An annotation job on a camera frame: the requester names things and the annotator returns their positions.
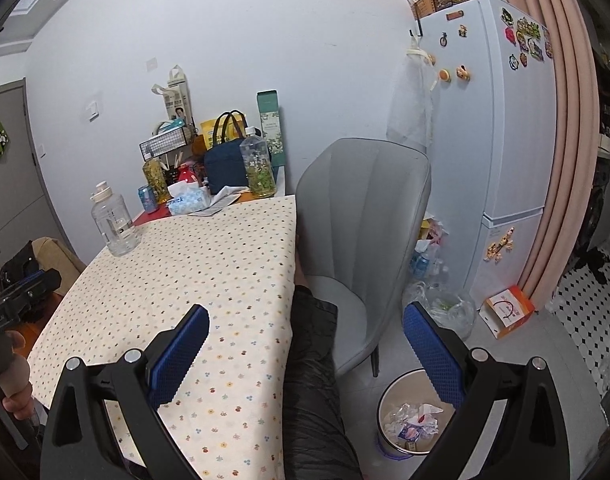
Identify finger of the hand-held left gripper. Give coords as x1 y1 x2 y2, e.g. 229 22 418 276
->
12 269 62 306

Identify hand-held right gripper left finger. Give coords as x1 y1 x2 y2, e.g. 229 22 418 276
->
39 304 210 480

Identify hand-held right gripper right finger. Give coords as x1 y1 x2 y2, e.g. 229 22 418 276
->
402 301 570 480

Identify beige round waste bin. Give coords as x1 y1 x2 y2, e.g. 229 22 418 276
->
376 368 458 461

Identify pile of wrappers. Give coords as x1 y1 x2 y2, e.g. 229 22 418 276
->
383 401 443 446

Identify person's left hand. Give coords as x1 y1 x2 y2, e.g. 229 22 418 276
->
0 334 33 418

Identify black bag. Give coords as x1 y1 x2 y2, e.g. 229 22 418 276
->
0 241 46 291

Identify tan chair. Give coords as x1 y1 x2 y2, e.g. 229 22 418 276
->
32 236 87 293

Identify clear bag of plastic bottles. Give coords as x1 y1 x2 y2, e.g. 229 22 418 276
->
402 280 476 341

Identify cream dotted tablecloth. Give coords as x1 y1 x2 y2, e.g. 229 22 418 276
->
27 192 298 468

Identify grey door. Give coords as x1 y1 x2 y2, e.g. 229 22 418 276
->
0 77 60 291

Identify orange and white carton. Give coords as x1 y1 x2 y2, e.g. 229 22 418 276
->
485 285 536 339

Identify plastic bottle with blue label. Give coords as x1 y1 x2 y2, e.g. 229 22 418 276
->
412 252 433 281

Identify clear water jug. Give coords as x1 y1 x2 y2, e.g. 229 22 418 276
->
90 181 142 257

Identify white plastic bag of packaging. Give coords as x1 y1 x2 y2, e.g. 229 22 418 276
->
412 217 453 281

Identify person's leg in dark trousers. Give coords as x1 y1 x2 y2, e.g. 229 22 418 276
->
282 255 363 480

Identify yellow figure magnets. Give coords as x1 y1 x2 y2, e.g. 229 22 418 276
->
484 227 516 263

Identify blue drink can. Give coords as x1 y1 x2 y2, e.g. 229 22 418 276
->
137 185 160 212

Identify soft tissue pack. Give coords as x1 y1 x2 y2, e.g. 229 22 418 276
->
166 182 210 216

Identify white leaflet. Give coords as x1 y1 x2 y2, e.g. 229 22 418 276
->
187 186 248 217

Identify grey upholstered chair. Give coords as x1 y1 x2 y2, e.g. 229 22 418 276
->
295 137 432 378

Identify dark cloth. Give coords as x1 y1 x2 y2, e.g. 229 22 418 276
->
584 249 610 283

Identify navy lunch bag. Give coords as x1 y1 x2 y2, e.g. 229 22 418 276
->
203 110 250 196

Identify clear bottle with floral print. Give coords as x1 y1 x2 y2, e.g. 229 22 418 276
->
240 127 276 199

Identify white refrigerator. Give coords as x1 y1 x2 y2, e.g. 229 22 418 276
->
416 0 558 311

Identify white printed tote bag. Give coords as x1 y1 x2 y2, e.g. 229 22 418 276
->
152 65 192 126

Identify hanging translucent plastic bag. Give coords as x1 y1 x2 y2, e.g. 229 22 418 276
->
387 50 436 148

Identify tall green box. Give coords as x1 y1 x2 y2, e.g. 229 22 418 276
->
256 90 280 168

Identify pink curtain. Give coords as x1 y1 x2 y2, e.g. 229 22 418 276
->
472 0 600 301

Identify cluster of colourful fridge magnets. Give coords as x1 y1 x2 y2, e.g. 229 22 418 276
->
499 6 554 69

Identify black wire basket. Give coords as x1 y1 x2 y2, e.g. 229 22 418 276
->
139 122 196 161

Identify yellow bag with dark handles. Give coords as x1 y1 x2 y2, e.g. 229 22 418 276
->
200 117 246 150

